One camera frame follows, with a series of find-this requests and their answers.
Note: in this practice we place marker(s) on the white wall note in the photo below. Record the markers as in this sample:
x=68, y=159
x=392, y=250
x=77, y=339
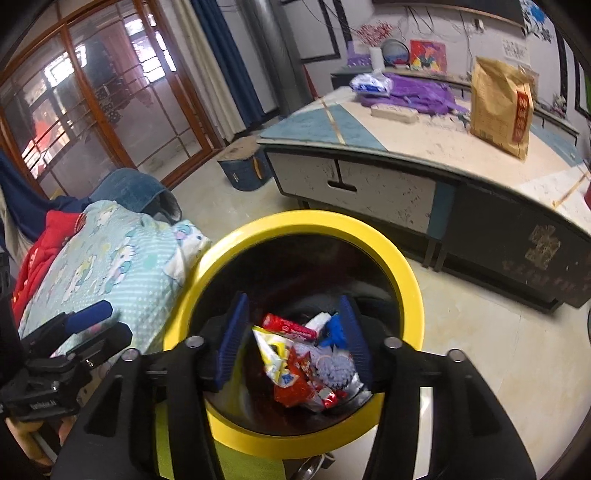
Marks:
x=515, y=50

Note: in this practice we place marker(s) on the purple cloth bag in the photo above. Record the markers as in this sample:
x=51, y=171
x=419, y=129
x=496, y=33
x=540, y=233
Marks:
x=415, y=92

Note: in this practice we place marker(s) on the lavender foam fruit net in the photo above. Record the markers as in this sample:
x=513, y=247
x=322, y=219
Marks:
x=337, y=367

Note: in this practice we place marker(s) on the white blue tissue pack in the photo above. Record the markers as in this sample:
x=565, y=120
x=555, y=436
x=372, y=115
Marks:
x=369, y=83

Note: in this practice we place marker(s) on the narrow beige curtain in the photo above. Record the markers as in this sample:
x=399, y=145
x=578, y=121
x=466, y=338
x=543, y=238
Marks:
x=207, y=69

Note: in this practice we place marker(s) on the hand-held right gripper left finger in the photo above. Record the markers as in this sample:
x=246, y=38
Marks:
x=233, y=341

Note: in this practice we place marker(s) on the round blue ornament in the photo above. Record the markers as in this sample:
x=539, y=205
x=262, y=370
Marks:
x=397, y=53

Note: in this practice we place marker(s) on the narrow blue curtain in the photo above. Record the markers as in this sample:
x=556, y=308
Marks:
x=231, y=60

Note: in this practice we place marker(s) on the person's left hand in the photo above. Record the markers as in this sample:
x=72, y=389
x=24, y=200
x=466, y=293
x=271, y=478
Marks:
x=41, y=438

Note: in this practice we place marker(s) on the red floral blanket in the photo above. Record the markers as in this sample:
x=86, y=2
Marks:
x=41, y=249

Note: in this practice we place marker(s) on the yellow snack packet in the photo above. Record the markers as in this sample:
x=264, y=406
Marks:
x=272, y=355

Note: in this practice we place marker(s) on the colourful painting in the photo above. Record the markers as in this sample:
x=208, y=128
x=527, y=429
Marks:
x=427, y=55

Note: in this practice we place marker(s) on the marble top coffee table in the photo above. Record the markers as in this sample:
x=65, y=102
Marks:
x=415, y=138

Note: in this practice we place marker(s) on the wide blue curtain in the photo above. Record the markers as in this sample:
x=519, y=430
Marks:
x=27, y=203

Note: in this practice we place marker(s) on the white plastic bag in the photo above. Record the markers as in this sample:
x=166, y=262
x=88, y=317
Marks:
x=318, y=323

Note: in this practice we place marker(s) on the purple gift box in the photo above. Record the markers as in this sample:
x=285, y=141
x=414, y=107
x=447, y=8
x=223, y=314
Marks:
x=355, y=57

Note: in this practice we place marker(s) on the blue box stool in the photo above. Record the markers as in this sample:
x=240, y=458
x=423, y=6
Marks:
x=242, y=173

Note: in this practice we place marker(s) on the cartoon cat printed blanket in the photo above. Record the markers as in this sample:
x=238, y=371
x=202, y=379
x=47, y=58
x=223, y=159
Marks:
x=115, y=277

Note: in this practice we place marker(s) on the white wall socket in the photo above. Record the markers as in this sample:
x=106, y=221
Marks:
x=479, y=25

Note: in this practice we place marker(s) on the yellow rimmed black trash bin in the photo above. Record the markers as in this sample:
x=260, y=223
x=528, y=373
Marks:
x=323, y=224

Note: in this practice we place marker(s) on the white vase red flowers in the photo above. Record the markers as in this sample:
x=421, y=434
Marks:
x=376, y=60

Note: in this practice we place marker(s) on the brown paper bag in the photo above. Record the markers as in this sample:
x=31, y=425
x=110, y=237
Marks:
x=498, y=110

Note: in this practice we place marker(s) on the red bottle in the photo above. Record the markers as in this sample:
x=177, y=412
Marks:
x=588, y=196

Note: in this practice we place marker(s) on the white power strip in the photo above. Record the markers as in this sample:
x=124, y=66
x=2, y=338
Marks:
x=395, y=113

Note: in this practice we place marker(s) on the black television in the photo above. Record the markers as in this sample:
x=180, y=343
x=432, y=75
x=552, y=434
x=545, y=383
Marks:
x=461, y=7

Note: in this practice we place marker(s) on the silver metal bowl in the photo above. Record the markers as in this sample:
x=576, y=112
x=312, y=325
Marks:
x=315, y=468

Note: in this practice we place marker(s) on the thin wooden stick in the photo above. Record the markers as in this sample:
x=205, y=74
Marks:
x=572, y=188

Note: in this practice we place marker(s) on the red snack packet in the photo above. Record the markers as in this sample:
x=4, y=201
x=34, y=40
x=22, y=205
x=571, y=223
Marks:
x=300, y=387

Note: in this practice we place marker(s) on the wooden glass sliding door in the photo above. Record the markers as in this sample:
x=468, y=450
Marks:
x=92, y=101

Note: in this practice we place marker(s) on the red stick snack wrapper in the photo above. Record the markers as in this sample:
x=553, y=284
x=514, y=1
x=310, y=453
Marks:
x=291, y=327

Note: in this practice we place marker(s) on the grey standing air conditioner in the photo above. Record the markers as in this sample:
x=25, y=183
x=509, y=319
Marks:
x=281, y=46

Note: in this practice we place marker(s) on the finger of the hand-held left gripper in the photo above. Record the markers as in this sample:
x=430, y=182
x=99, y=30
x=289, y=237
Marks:
x=101, y=341
x=90, y=316

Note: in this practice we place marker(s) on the blue denim sofa cover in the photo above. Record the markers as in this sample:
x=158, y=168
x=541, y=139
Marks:
x=129, y=191

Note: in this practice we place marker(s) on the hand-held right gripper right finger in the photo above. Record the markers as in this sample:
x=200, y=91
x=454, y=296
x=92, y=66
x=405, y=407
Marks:
x=355, y=341

